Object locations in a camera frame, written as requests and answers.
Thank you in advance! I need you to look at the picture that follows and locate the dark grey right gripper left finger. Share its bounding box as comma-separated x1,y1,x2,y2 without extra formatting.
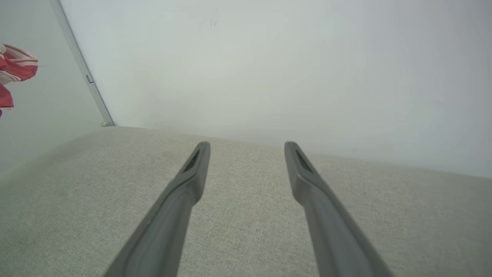
103,142,211,277

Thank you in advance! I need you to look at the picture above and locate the red Bulls 23 jersey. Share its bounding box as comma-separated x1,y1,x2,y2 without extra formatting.
0,43,39,118

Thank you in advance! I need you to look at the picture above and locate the grey metal partition frame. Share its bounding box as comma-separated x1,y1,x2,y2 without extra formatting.
50,0,116,127

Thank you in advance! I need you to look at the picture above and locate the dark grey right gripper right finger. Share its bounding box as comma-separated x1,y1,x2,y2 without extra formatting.
285,142,394,277

